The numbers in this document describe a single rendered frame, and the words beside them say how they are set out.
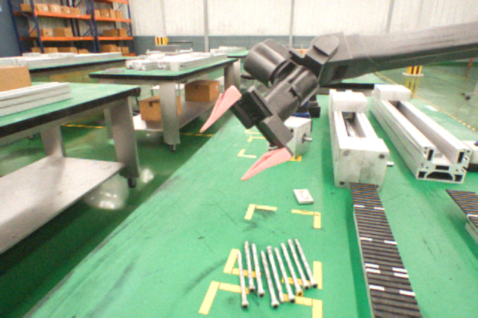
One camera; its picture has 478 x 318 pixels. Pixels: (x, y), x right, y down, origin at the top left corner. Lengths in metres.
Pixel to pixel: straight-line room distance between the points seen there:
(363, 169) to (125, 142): 1.91
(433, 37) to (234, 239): 0.48
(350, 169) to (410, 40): 0.28
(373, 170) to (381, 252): 0.27
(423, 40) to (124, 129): 2.02
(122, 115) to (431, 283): 2.10
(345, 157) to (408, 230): 0.19
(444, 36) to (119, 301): 0.65
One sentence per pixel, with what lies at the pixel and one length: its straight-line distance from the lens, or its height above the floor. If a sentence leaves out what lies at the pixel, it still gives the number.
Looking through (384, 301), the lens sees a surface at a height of 0.81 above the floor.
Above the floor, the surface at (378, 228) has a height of 0.81.
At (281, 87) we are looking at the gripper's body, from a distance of 0.50.
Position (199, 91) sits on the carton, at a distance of 4.55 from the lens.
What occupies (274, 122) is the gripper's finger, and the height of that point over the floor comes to 0.98.
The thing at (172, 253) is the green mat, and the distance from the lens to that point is 0.52.
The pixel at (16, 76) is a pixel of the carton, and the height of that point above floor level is 0.88.
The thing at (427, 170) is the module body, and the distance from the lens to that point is 0.85.
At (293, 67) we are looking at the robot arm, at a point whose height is 1.05.
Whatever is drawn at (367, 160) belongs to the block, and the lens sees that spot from 0.71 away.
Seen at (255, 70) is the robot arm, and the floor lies 1.04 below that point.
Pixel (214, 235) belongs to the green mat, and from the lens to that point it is 0.55.
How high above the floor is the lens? 1.10
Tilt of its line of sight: 22 degrees down
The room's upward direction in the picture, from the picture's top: straight up
